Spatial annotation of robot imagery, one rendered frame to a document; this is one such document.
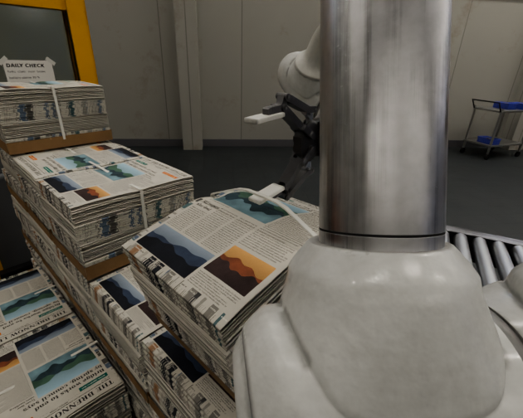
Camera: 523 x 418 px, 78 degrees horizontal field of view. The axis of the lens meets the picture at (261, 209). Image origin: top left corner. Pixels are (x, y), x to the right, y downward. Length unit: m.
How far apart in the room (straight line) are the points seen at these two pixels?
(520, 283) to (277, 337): 0.22
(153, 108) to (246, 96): 1.50
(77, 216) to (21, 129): 0.60
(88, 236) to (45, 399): 0.43
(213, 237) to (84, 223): 0.48
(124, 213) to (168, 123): 4.75
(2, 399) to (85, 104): 1.02
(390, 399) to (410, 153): 0.16
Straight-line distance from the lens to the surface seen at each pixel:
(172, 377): 0.77
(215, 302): 0.46
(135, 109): 5.75
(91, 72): 2.10
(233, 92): 5.57
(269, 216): 0.61
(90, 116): 1.55
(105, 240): 1.01
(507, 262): 1.42
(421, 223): 0.25
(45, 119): 1.50
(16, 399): 1.15
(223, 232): 0.57
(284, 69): 0.85
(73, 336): 1.25
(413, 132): 0.25
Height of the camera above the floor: 1.42
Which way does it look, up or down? 25 degrees down
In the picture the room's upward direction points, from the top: 2 degrees clockwise
